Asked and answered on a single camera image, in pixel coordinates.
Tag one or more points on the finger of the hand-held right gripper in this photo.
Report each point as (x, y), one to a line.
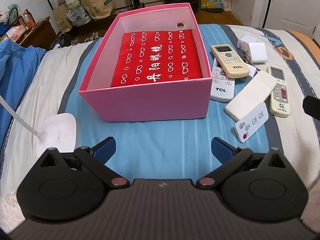
(312, 107)

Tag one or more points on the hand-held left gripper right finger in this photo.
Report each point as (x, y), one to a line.
(222, 150)

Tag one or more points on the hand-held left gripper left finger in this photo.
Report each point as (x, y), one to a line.
(105, 150)

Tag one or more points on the beige remote control purple buttons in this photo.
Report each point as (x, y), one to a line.
(281, 97)

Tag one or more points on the small white remote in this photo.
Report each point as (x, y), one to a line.
(252, 122)

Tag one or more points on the white remote control dark screen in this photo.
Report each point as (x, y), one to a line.
(250, 95)

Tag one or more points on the pink cardboard box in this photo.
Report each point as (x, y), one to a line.
(150, 102)

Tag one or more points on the bunch of metal keys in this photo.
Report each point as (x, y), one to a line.
(246, 57)

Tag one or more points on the striped bed sheet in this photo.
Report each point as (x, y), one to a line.
(155, 140)

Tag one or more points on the white desk lamp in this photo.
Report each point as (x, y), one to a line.
(57, 130)

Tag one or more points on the white door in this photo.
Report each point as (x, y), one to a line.
(295, 7)

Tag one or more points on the red printed cloth case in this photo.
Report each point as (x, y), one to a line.
(155, 57)

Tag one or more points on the pair of shoes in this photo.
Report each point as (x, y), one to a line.
(91, 37)

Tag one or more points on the black bag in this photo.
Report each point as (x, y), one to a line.
(61, 41)

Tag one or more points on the blue blanket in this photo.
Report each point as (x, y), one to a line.
(17, 70)

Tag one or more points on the wooden nightstand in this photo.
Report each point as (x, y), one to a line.
(40, 36)

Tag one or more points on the white green printed bag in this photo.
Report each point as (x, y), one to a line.
(78, 16)

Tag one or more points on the small brown paper bag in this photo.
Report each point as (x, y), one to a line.
(61, 18)

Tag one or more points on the large brown paper bag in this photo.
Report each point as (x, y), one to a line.
(100, 3)

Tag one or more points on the red and white tissue box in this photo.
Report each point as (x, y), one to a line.
(16, 32)

